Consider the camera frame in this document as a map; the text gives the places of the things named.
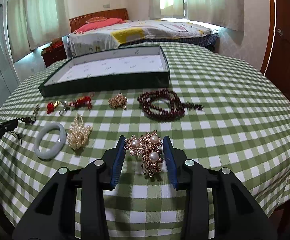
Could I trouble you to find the white pearl necklace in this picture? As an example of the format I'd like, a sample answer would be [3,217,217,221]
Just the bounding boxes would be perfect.
[66,114,93,151]

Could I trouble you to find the rose gold pearl brooch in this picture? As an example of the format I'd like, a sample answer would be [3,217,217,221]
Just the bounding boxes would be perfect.
[124,131,164,178]

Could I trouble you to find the pale jade bangle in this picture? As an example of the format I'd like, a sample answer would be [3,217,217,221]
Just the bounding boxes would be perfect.
[33,122,67,160]

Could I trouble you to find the dark red bead necklace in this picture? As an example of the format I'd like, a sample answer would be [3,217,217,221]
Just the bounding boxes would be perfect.
[137,88,205,122]

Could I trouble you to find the silver ring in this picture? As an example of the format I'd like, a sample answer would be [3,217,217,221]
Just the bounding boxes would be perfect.
[58,100,71,117]

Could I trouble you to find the red knot tassel charm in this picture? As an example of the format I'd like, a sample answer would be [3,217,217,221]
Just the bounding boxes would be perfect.
[69,92,94,110]

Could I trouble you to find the black cord pendant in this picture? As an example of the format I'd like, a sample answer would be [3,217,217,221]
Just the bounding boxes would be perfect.
[10,116,36,141]

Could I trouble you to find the dark green jewelry tray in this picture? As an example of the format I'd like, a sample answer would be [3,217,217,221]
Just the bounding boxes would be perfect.
[38,45,170,98]

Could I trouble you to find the dark wooden nightstand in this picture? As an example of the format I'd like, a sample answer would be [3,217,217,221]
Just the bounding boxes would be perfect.
[41,45,67,67]

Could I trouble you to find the red items on nightstand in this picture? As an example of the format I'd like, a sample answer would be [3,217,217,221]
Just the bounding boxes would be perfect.
[41,37,64,55]

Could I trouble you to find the left window curtain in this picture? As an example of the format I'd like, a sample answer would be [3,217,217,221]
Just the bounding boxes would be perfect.
[7,0,70,62]

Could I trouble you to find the window curtain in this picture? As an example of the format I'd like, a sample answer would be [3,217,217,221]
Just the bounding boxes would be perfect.
[149,0,244,32]
[7,0,70,62]

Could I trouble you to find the wooden headboard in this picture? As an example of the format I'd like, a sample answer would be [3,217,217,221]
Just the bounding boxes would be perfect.
[69,8,129,33]

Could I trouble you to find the bed with patterned quilt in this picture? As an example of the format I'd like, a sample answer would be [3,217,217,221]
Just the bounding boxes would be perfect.
[66,18,219,57]

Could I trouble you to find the patterned cushion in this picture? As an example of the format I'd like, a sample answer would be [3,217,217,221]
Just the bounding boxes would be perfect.
[86,16,107,24]

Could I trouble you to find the pink pillow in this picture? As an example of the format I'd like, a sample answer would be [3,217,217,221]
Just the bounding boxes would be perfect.
[74,18,125,34]

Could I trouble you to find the right window curtain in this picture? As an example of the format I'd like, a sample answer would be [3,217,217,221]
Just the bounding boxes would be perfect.
[149,0,244,32]

